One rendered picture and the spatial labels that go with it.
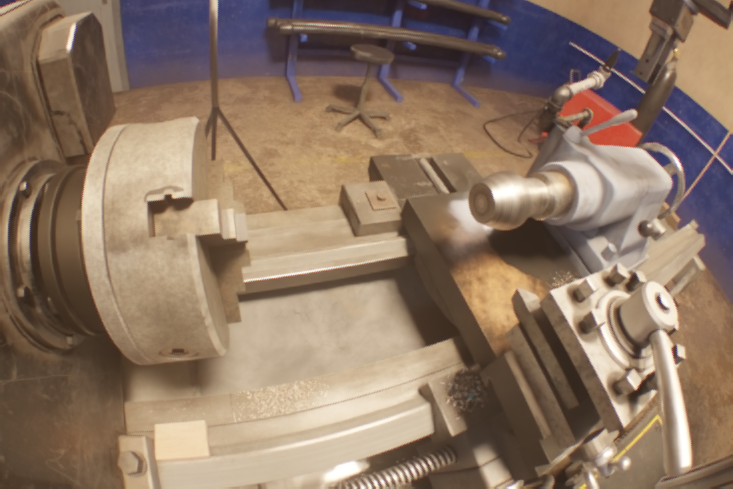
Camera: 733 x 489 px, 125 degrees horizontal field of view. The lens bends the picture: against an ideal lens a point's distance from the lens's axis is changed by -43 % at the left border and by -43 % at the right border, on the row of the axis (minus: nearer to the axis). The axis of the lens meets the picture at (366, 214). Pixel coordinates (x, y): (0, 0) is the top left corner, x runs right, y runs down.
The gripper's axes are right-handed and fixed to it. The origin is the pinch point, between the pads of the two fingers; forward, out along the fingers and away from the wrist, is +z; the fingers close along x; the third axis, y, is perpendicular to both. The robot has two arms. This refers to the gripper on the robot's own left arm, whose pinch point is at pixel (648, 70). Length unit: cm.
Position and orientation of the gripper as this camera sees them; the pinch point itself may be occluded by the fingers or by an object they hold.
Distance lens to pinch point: 63.8
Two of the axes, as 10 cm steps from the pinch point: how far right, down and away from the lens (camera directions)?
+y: -4.8, -6.8, 5.5
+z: -1.9, 7.0, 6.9
